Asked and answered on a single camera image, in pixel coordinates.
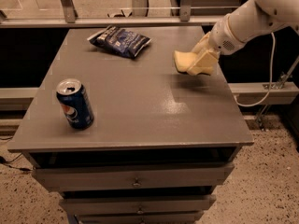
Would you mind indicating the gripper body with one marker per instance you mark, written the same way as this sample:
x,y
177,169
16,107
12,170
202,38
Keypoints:
x,y
221,37

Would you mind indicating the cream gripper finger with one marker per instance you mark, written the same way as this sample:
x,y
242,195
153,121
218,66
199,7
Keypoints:
x,y
203,64

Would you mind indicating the yellow sponge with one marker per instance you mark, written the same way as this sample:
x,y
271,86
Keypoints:
x,y
183,60

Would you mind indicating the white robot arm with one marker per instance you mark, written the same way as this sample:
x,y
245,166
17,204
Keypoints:
x,y
236,29

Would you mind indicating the blue chip bag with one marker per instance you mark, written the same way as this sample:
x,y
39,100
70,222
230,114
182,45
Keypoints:
x,y
119,41

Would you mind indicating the grey drawer cabinet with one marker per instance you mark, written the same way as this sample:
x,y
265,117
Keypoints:
x,y
145,113

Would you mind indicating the top grey drawer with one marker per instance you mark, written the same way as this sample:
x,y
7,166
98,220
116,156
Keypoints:
x,y
134,177

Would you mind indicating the grey drawer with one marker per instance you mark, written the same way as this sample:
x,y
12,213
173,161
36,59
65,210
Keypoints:
x,y
151,218
134,177
138,205

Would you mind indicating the blue Pepsi can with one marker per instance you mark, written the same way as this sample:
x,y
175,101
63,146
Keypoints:
x,y
75,103

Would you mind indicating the middle grey drawer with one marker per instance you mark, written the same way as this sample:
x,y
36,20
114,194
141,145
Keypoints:
x,y
138,205

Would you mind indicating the bottom grey drawer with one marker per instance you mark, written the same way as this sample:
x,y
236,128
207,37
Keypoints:
x,y
151,218

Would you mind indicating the metal railing frame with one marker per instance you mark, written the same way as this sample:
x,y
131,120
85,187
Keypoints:
x,y
98,13

